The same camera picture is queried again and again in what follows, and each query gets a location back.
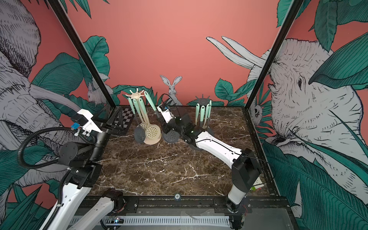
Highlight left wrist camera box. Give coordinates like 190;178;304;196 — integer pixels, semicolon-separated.
71;109;103;137

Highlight green white cube object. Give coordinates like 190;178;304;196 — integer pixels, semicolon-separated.
251;184;264;191

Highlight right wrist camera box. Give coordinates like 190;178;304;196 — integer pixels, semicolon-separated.
157;104;175;124

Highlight beige utensil rack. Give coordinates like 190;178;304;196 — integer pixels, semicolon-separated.
126;89;146;124

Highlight beige skimmer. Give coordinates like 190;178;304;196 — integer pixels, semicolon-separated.
133;99;148;131
139;97;162;145
195;103;200;125
202;104;210;128

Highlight dark grey utensil rack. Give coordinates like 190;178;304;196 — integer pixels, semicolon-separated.
197;97;214;135

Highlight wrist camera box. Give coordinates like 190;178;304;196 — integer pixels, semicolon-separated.
71;109;103;137
157;104;175;124

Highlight right black frame post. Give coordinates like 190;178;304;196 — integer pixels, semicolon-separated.
245;0;303;112

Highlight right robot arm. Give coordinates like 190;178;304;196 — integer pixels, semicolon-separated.
159;110;261;213

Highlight black front rail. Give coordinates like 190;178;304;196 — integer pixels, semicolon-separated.
86;195;291;215

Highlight black frame post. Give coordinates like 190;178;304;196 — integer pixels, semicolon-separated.
245;0;303;112
48;0;116;109

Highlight left black frame post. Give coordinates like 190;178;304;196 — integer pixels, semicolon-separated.
48;0;116;109

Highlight checkerboard calibration board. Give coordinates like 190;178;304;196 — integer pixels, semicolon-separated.
118;107;134;129

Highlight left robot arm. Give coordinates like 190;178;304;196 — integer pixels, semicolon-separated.
17;107;122;230

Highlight white perforated vent strip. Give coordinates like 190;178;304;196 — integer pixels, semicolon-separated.
70;215;231;226

